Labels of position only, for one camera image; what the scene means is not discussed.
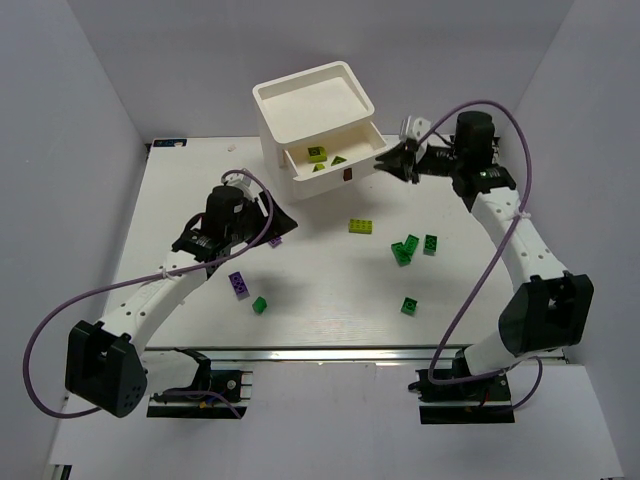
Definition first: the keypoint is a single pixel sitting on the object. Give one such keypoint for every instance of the white top drawer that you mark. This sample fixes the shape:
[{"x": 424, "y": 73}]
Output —
[{"x": 330, "y": 162}]

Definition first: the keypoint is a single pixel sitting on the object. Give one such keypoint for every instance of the green small lego brick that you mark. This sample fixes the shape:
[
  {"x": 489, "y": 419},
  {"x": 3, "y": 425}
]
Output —
[{"x": 259, "y": 305}]

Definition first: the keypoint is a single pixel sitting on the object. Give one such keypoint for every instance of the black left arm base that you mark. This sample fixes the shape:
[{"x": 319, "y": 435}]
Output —
[{"x": 220, "y": 387}]

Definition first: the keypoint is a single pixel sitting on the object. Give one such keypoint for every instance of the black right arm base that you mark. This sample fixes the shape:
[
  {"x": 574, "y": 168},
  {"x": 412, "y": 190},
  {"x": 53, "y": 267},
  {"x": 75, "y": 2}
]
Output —
[{"x": 475, "y": 403}]

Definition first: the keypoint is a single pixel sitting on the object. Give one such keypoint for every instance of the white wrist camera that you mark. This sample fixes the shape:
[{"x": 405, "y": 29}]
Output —
[
  {"x": 241, "y": 179},
  {"x": 413, "y": 128}
]

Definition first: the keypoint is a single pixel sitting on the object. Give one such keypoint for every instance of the green square lego brick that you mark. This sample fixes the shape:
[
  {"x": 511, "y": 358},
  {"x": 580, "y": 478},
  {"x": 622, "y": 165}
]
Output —
[{"x": 409, "y": 306}]

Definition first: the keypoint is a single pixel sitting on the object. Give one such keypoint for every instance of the lime long lego brick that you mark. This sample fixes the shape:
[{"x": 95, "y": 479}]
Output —
[{"x": 360, "y": 226}]

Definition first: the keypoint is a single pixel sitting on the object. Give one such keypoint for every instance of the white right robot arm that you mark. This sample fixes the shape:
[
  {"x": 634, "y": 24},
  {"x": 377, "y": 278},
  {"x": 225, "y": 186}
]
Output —
[{"x": 550, "y": 305}]

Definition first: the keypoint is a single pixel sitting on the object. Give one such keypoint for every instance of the lime square lego brick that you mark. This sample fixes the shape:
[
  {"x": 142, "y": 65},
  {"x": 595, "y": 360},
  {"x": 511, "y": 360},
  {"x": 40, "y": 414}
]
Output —
[{"x": 316, "y": 154}]

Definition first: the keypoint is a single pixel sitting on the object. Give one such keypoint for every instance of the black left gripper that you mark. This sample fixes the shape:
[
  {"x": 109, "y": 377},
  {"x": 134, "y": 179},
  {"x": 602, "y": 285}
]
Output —
[{"x": 260, "y": 220}]

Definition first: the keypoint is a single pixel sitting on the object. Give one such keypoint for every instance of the purple flat lego plate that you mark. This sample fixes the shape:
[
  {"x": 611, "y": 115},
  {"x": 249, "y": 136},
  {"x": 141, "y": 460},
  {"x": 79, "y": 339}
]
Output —
[{"x": 275, "y": 241}]

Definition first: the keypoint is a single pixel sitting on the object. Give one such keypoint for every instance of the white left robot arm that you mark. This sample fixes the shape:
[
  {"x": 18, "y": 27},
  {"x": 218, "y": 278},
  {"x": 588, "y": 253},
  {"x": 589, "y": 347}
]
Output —
[{"x": 108, "y": 364}]

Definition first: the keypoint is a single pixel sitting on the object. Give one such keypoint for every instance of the purple lego brick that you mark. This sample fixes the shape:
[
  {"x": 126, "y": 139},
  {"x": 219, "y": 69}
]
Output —
[{"x": 238, "y": 284}]

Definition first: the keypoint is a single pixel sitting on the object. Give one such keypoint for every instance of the blue left corner label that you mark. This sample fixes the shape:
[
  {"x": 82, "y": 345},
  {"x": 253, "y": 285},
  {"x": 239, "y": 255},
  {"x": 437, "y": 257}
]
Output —
[{"x": 169, "y": 143}]

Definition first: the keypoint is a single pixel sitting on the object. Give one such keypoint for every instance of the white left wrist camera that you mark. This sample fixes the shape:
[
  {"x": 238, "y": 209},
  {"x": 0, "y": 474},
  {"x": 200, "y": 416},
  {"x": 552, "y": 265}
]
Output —
[{"x": 241, "y": 179}]

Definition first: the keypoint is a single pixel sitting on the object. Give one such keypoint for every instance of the green long lego brick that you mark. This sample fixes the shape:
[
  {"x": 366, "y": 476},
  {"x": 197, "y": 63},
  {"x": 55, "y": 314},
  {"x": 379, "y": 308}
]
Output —
[{"x": 411, "y": 244}]

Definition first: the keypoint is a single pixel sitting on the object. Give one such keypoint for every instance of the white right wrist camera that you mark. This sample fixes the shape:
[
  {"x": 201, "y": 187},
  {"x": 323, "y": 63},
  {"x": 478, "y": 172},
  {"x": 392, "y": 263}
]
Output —
[{"x": 413, "y": 128}]

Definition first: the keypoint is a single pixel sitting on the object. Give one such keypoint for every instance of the white three-drawer storage box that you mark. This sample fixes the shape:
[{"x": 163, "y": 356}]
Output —
[{"x": 316, "y": 130}]

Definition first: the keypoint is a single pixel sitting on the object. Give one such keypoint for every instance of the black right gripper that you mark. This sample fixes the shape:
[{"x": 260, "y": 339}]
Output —
[{"x": 411, "y": 164}]

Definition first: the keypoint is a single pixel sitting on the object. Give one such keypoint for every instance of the green upright lego brick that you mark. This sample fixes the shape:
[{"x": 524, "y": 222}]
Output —
[{"x": 430, "y": 244}]

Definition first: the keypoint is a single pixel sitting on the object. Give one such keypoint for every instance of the lime small lego brick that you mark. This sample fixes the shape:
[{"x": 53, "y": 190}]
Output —
[{"x": 338, "y": 160}]

